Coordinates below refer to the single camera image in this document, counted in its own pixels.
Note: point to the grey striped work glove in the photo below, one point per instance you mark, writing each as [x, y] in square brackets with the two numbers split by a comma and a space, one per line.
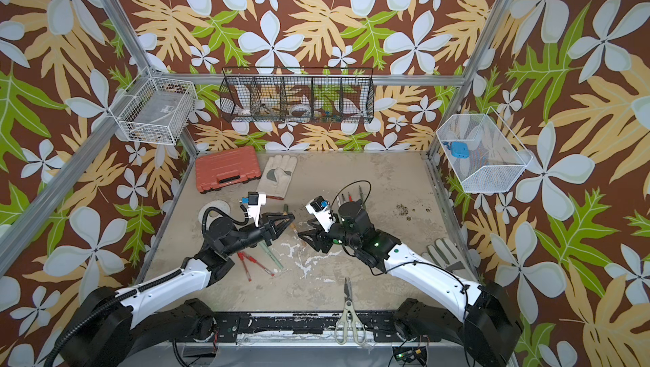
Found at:
[443, 253]

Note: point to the black wire basket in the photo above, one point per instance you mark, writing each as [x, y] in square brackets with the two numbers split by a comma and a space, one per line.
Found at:
[297, 94]

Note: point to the blue object in basket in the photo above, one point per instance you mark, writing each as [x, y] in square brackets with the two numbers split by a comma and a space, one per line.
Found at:
[459, 150]

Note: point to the white-handled scissors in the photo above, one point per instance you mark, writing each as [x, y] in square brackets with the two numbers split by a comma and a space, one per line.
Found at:
[349, 326]

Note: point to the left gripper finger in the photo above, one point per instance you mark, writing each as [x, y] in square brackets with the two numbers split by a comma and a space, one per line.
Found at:
[277, 221]
[272, 232]

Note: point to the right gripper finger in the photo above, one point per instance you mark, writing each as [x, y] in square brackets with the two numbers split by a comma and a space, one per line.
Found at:
[315, 229]
[315, 241]

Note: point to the white wire basket left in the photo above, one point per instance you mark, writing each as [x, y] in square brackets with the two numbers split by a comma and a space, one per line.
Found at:
[154, 108]

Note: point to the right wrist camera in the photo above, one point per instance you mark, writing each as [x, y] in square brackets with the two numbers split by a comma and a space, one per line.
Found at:
[321, 210]

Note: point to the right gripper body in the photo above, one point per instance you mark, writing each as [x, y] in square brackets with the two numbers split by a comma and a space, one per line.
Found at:
[342, 236]

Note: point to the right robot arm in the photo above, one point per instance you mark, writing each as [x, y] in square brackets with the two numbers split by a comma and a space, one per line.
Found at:
[481, 318]

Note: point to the white mesh basket right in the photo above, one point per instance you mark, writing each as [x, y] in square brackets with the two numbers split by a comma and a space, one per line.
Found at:
[497, 156]

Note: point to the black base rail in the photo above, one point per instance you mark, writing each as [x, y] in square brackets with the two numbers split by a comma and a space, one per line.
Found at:
[235, 326]

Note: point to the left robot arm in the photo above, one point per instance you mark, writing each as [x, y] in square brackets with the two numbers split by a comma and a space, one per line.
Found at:
[112, 324]

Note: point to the light green pen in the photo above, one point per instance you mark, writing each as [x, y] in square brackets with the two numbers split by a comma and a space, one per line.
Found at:
[272, 256]

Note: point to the red plastic tool case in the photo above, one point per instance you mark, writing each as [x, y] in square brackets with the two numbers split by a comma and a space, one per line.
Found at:
[225, 168]

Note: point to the beige work glove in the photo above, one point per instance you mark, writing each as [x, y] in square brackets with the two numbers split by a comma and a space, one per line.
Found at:
[277, 176]

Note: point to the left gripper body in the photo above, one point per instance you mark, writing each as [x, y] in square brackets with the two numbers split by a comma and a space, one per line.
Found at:
[247, 237]

